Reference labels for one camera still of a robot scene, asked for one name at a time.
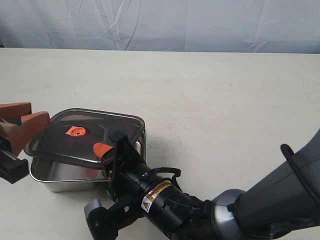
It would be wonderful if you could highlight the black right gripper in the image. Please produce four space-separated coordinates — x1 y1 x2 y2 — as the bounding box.
93 131 150 218

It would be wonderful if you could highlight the steel two-compartment lunch box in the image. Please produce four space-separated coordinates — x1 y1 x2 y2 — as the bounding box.
28 129 147 193

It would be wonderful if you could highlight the dark transparent lunch box lid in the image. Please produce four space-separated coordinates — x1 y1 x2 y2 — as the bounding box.
24 108 146 169

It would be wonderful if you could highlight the black and grey right robot arm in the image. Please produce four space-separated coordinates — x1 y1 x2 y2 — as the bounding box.
84 131 320 240

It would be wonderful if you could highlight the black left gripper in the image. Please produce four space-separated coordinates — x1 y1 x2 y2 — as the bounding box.
0 102 50 184

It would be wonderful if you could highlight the blue-grey backdrop cloth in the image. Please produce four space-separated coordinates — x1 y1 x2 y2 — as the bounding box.
0 0 320 54

